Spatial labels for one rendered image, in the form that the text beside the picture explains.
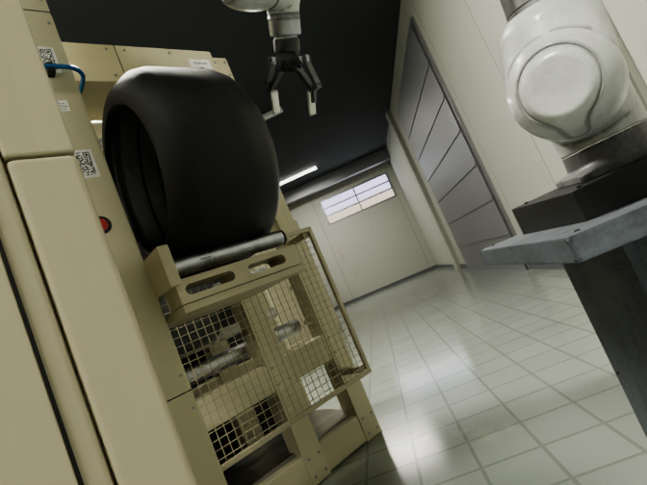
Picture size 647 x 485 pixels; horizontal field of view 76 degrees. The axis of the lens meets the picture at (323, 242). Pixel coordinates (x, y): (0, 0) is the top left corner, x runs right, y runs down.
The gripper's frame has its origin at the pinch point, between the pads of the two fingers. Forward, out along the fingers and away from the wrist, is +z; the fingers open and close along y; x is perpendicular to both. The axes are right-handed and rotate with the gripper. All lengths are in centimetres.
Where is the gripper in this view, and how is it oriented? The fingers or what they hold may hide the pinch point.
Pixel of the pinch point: (294, 111)
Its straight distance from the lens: 134.6
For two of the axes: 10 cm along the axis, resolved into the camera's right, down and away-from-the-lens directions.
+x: -5.2, 4.2, -7.4
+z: 0.8, 8.9, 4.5
